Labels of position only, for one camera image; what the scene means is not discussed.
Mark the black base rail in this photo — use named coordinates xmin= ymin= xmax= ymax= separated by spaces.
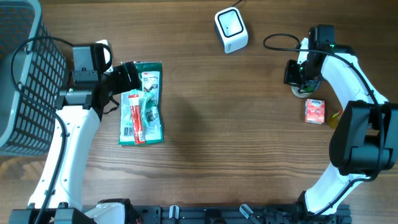
xmin=134 ymin=203 xmax=352 ymax=224

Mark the yellow liquid bottle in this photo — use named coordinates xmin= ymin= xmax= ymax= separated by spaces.
xmin=327 ymin=110 xmax=343 ymax=129

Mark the teal plastic packet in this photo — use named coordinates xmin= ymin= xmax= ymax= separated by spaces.
xmin=130 ymin=90 xmax=154 ymax=127

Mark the red stick packet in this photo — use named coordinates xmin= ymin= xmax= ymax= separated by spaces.
xmin=129 ymin=94 xmax=146 ymax=144

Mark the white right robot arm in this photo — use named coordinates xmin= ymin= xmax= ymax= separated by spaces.
xmin=284 ymin=25 xmax=397 ymax=221

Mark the green lid jar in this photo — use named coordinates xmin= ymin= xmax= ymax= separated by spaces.
xmin=292 ymin=86 xmax=317 ymax=98

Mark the grey mesh basket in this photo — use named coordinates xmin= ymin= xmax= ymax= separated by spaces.
xmin=1 ymin=1 xmax=68 ymax=156

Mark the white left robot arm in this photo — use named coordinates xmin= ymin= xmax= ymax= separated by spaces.
xmin=9 ymin=42 xmax=141 ymax=223

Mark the white barcode scanner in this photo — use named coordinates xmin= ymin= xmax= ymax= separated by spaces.
xmin=214 ymin=7 xmax=249 ymax=54

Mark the green 3M package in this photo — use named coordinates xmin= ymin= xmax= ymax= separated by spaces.
xmin=119 ymin=62 xmax=164 ymax=146

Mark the red tissue pack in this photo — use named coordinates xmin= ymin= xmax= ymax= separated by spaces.
xmin=305 ymin=99 xmax=325 ymax=124

